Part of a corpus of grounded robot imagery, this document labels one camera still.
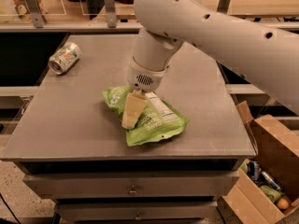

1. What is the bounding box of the green rice chip bag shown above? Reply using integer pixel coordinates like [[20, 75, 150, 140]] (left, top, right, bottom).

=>
[[103, 86, 189, 147]]

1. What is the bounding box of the upper drawer knob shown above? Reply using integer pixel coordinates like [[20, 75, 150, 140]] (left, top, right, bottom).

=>
[[128, 185, 137, 196]]

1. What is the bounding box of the colourful snack bag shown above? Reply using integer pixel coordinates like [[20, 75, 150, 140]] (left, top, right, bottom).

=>
[[0, 0, 48, 23]]

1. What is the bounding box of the lower drawer knob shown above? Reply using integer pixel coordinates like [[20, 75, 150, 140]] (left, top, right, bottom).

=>
[[135, 212, 142, 221]]

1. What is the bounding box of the middle metal bracket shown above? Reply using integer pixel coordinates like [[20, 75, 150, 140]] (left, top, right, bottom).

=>
[[104, 0, 117, 28]]

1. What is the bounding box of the grey drawer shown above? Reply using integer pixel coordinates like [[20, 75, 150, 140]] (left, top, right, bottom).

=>
[[23, 172, 239, 200], [55, 202, 217, 221]]

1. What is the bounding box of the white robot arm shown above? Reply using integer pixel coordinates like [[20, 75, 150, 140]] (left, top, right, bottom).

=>
[[122, 0, 299, 129]]

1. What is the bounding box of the upper grey drawer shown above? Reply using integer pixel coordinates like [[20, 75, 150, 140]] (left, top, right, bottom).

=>
[[23, 172, 239, 200]]

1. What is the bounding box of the lower grey drawer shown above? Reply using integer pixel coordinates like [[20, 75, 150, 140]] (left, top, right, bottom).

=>
[[55, 202, 217, 221]]

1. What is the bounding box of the black floor cable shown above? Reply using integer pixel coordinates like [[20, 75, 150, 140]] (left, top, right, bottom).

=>
[[0, 192, 22, 224]]

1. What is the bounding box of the cardboard box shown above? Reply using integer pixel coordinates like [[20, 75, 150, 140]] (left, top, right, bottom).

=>
[[223, 102, 299, 224]]

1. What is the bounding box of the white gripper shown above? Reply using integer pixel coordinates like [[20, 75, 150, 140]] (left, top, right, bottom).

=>
[[121, 57, 169, 130]]

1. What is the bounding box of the blue can in box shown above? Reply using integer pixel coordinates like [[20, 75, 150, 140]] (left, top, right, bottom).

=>
[[248, 161, 260, 181]]

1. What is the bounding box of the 7up soda can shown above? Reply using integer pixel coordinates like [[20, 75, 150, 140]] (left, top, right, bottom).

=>
[[48, 42, 82, 75]]

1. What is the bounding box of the green bag in box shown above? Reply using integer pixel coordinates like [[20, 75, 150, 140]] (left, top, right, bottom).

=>
[[259, 185, 282, 203]]

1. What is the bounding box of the drawer knob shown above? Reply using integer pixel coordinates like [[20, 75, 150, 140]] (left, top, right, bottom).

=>
[[128, 185, 137, 196], [135, 212, 142, 221]]

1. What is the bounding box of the orange fruit in box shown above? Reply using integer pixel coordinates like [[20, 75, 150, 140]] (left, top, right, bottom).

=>
[[277, 197, 291, 210]]

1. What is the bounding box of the left metal bracket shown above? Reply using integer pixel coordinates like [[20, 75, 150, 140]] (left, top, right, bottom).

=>
[[25, 0, 46, 28]]

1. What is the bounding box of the silver can in box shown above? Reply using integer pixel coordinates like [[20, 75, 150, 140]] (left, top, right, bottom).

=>
[[261, 171, 283, 191]]

